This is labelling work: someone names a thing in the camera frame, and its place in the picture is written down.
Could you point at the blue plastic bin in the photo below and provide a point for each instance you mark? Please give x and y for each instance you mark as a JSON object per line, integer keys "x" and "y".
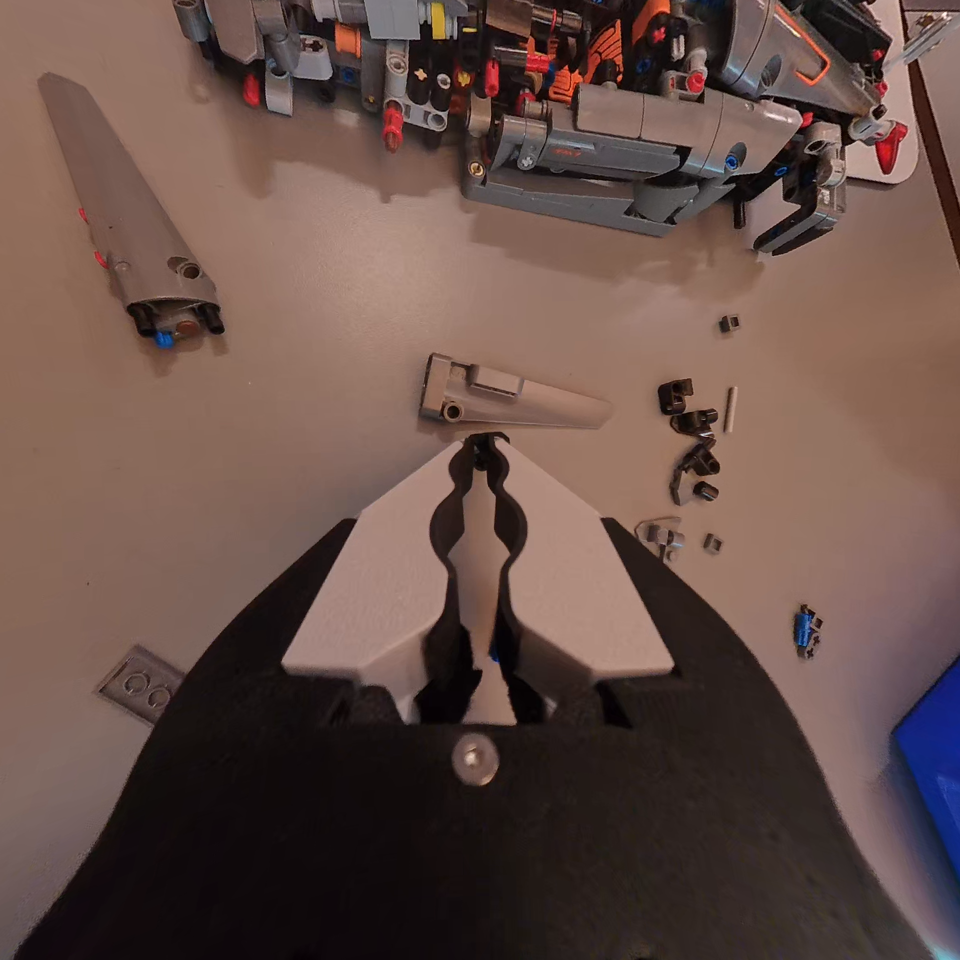
{"x": 934, "y": 765}

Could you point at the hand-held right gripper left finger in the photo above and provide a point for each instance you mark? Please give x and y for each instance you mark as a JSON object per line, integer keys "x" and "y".
{"x": 375, "y": 592}

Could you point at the small lego pieces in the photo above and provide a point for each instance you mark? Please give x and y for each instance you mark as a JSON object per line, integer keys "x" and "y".
{"x": 675, "y": 395}

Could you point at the long grey lego panel assembly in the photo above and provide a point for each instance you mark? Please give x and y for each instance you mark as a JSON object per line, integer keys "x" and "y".
{"x": 127, "y": 210}

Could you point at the flat grey lego plate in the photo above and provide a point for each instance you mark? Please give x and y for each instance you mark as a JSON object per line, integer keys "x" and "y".
{"x": 142, "y": 686}

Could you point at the short grey lego wedge assembly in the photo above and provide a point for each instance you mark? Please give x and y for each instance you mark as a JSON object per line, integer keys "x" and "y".
{"x": 525, "y": 405}

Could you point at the white book stand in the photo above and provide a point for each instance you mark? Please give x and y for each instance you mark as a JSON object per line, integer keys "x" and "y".
{"x": 904, "y": 171}

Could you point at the grey and orange lego car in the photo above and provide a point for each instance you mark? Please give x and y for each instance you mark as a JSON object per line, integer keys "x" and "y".
{"x": 637, "y": 127}

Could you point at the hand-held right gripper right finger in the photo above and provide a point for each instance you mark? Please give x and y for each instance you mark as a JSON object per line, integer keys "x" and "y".
{"x": 592, "y": 592}

